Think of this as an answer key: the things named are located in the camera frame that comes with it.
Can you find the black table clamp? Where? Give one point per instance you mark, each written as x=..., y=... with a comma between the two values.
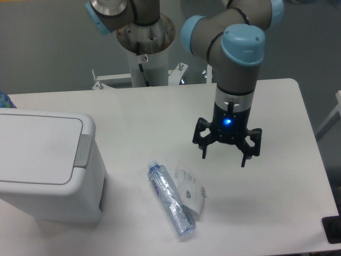
x=332, y=229

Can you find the white metal base frame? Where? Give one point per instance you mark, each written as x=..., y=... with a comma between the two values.
x=143, y=78

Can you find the white push-lid trash can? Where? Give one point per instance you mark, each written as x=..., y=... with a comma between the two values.
x=51, y=166

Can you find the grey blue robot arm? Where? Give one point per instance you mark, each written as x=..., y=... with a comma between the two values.
x=232, y=43

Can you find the white frame at right edge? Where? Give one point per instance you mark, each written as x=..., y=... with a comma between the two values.
x=332, y=118

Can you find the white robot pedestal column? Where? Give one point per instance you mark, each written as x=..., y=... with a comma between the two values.
x=147, y=47

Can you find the blue patterned object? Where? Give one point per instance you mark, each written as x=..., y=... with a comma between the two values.
x=5, y=101

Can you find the clear plastic water bottle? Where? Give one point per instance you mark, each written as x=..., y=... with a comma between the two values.
x=166, y=190

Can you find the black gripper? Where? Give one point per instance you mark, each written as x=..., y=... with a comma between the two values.
x=230, y=129

